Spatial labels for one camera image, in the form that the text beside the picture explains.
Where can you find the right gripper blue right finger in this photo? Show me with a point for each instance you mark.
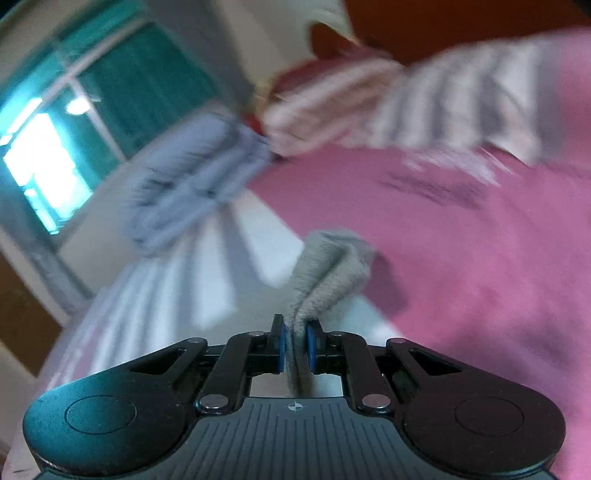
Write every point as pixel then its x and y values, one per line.
pixel 349 357

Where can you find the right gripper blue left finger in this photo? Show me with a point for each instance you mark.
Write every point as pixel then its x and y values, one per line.
pixel 230 368

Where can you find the grey pants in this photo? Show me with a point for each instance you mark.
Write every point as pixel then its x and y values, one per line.
pixel 333 267

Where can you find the folded light blue duvet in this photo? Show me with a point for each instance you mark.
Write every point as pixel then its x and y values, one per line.
pixel 198 166

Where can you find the brown wooden door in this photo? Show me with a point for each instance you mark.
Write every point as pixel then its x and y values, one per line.
pixel 26 328

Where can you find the folded pink blanket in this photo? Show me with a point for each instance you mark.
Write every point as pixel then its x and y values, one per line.
pixel 331 107

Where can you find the red patterned folded blanket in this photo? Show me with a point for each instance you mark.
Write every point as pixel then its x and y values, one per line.
pixel 270 90

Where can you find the left grey curtain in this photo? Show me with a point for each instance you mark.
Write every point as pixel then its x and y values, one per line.
pixel 19 221

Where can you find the grey curtain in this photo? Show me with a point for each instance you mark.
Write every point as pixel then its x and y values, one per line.
pixel 225 39
pixel 19 221

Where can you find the window with green glass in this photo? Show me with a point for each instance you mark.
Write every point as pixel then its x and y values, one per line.
pixel 86 106

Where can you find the striped pillow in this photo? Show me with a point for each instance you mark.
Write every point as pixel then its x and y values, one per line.
pixel 529 97

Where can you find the red wooden headboard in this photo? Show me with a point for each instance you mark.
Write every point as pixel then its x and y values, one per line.
pixel 412 30

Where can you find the right grey curtain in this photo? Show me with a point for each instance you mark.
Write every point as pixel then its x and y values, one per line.
pixel 225 39

